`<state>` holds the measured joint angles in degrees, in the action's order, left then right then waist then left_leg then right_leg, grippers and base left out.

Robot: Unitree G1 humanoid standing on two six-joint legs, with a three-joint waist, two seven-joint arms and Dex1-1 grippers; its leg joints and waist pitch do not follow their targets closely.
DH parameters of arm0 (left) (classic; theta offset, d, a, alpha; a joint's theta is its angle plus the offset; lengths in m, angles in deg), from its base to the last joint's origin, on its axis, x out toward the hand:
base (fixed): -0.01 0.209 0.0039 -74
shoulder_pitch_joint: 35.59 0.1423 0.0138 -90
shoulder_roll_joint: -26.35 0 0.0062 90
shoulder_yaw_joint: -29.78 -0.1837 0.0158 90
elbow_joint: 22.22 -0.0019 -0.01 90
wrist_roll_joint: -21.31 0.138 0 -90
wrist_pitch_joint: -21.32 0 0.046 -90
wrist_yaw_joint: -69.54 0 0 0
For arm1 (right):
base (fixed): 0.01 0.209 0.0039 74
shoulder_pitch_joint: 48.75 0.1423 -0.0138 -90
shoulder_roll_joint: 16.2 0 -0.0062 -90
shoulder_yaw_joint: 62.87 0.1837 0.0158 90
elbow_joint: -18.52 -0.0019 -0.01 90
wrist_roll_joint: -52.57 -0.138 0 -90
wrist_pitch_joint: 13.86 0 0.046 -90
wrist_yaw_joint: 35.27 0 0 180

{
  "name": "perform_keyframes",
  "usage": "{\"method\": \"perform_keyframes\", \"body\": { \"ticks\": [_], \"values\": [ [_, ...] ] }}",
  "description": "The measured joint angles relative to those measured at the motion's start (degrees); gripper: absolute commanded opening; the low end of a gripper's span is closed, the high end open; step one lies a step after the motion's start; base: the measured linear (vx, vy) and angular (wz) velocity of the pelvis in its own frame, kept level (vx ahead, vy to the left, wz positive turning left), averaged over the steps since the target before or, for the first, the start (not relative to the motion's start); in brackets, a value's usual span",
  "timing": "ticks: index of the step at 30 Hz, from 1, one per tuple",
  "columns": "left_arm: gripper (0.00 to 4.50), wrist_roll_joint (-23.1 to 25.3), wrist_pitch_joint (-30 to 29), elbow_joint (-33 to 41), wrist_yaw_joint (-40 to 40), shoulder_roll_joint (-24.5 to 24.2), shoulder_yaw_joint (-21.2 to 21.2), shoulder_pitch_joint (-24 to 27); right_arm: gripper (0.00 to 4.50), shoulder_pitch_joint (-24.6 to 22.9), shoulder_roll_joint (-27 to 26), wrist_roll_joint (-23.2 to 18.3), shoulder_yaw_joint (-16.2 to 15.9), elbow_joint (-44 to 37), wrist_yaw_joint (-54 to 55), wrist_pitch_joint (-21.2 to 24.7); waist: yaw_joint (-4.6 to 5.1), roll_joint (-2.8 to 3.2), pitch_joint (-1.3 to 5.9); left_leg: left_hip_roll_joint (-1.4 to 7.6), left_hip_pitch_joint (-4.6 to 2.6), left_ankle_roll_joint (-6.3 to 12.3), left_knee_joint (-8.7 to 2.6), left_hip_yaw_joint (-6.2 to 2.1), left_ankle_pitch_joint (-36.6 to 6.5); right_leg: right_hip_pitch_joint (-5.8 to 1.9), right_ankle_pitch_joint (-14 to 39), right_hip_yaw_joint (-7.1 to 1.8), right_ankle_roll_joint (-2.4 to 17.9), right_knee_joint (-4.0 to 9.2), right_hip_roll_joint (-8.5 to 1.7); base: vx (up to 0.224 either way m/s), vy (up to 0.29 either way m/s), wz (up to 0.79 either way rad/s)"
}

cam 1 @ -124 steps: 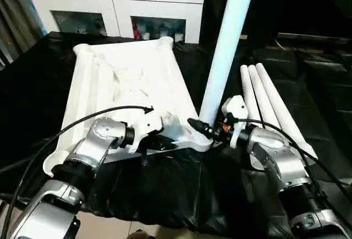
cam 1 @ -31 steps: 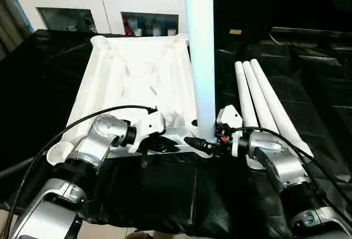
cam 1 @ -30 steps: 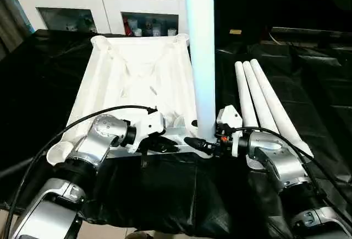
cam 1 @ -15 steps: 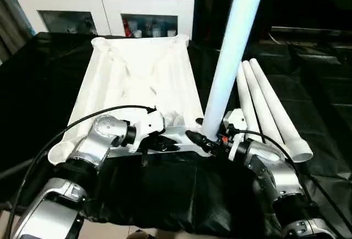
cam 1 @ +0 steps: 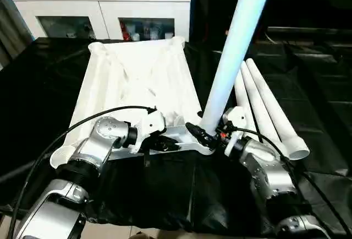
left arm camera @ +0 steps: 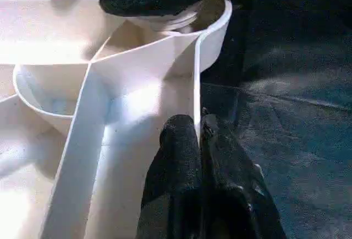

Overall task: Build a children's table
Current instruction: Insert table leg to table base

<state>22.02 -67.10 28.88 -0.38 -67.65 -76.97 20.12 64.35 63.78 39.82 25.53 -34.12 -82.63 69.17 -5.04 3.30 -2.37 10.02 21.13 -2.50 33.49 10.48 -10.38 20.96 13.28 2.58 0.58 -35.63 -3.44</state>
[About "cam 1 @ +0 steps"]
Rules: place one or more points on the black plastic mat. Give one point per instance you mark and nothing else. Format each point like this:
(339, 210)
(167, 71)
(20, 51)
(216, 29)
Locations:
(165, 189)

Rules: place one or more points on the white cabinet with glass doors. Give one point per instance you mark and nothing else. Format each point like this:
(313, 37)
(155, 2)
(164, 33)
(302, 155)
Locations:
(104, 10)

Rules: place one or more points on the white plastic table top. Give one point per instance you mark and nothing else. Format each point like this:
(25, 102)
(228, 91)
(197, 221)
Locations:
(123, 84)

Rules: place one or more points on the white plastic table leg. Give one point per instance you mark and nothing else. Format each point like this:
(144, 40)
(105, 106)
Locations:
(273, 104)
(232, 57)
(242, 95)
(260, 104)

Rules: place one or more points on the grey curtain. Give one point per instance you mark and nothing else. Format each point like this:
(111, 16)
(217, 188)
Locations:
(11, 29)

